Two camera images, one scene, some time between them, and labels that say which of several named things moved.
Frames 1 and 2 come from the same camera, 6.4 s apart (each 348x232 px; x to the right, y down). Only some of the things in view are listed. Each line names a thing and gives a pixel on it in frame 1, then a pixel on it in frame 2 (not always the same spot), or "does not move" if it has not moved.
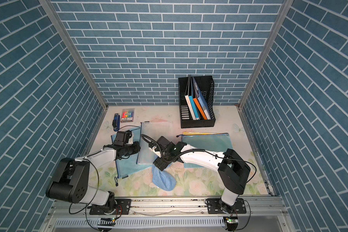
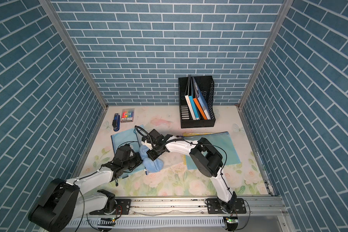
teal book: x=194 y=108 does not move
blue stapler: x=116 y=122 does not move
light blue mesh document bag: x=219 y=142 does not move
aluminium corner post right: x=286 y=6 does not move
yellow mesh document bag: x=200 y=133 does not move
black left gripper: x=137 y=149 to x=138 y=161
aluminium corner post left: x=50 y=9 does not move
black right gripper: x=160 y=164 to x=152 y=155
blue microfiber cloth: x=164 y=180 to x=150 y=165
